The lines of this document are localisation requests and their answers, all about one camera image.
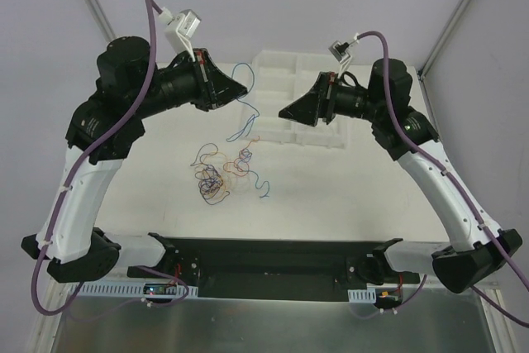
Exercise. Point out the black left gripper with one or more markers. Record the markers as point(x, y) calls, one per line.
point(204, 81)

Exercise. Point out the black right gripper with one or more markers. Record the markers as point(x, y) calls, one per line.
point(325, 98)

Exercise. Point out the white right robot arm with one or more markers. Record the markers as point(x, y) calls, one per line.
point(477, 245)

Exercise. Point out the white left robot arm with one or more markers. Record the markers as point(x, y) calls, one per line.
point(78, 251)

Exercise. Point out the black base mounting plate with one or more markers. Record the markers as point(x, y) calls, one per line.
point(318, 271)

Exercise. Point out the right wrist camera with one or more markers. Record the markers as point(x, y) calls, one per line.
point(343, 53)

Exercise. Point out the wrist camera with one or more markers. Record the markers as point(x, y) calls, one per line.
point(343, 53)
point(179, 29)

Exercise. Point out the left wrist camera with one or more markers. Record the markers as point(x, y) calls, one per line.
point(179, 29)

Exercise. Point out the right white cable duct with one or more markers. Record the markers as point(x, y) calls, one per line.
point(367, 296)

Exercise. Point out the white cable duct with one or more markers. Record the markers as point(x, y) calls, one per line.
point(128, 289)
point(367, 296)

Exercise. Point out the right aluminium frame post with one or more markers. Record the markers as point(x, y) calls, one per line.
point(448, 29)

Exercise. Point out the left white cable duct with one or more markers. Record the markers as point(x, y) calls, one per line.
point(128, 289)

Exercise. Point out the aluminium front rail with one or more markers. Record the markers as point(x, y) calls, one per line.
point(487, 282)

